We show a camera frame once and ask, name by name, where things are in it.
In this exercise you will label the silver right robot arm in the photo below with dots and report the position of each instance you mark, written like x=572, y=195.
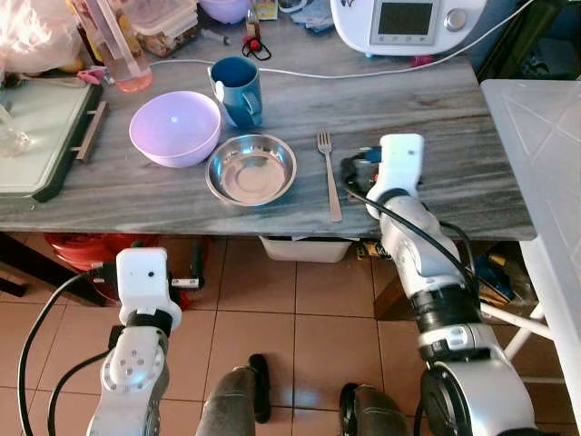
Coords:
x=427, y=245

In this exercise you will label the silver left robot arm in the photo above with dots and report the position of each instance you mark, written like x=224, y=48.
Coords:
x=132, y=372

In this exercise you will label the metal fork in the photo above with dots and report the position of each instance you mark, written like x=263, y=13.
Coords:
x=329, y=182

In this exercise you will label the white plastic bin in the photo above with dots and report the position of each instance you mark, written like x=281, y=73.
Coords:
x=304, y=248

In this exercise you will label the red plastic stool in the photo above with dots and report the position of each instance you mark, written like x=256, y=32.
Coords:
x=82, y=250

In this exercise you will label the stainless steel bowl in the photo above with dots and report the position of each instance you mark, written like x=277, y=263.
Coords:
x=251, y=171

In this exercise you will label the large lilac plastic bowl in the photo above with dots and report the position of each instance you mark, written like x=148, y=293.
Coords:
x=175, y=132

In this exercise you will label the dark wooden table leg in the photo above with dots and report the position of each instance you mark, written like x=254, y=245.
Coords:
x=36, y=263

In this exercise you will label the blue ceramic mug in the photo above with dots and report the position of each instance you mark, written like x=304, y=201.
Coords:
x=241, y=86

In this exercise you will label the white kitchen appliance with display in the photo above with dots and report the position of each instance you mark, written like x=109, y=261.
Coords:
x=408, y=27

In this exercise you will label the blue and yellow box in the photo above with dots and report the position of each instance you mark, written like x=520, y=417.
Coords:
x=493, y=277

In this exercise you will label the white plastic folding table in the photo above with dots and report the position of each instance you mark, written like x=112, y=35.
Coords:
x=536, y=154

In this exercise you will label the small yellow packet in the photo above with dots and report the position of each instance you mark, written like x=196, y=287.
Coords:
x=264, y=9

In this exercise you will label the green tray with dark rim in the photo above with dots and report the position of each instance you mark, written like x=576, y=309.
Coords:
x=36, y=127

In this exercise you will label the small purple bowl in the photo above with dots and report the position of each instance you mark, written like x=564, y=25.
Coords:
x=225, y=9

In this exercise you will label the pink plastic clip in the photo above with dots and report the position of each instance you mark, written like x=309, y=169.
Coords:
x=92, y=75

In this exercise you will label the clear pitcher with orange liquid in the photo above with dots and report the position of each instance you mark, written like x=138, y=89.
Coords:
x=123, y=50

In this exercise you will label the grey robot right leg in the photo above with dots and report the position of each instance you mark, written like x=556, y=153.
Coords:
x=372, y=413

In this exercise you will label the clear lidded food container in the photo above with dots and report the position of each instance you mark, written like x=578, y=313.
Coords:
x=163, y=23

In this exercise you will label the translucent plastic bag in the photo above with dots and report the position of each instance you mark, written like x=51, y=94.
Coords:
x=32, y=32

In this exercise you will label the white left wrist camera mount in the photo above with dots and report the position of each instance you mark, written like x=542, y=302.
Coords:
x=145, y=277

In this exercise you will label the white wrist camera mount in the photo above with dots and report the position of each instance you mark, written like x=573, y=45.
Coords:
x=400, y=162
x=145, y=277

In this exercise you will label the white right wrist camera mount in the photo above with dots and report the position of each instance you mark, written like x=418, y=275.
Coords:
x=400, y=162

